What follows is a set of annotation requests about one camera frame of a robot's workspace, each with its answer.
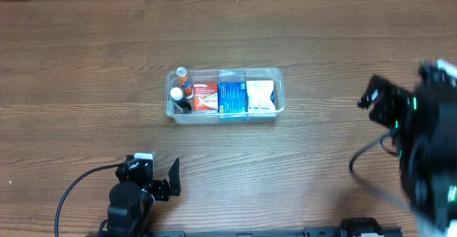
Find black bottle white cap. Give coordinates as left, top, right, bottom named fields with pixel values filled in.
left=170, top=87, right=192, bottom=114

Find orange tube white caps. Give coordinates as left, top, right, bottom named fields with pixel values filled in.
left=176, top=67, right=194, bottom=99

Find red medicine box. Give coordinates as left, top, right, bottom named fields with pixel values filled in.
left=194, top=83, right=219, bottom=114

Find clear plastic container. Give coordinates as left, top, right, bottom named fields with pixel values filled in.
left=165, top=68, right=285, bottom=124

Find blue medicine box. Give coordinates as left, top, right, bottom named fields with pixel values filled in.
left=218, top=82, right=248, bottom=118

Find white medicine box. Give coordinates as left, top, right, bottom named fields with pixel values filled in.
left=246, top=80, right=276, bottom=113

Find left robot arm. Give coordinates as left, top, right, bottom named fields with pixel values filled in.
left=97, top=153, right=181, bottom=237

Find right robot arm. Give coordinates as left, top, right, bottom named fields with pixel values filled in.
left=352, top=59, right=456, bottom=236

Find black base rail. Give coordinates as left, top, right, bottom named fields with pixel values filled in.
left=149, top=217, right=403, bottom=237

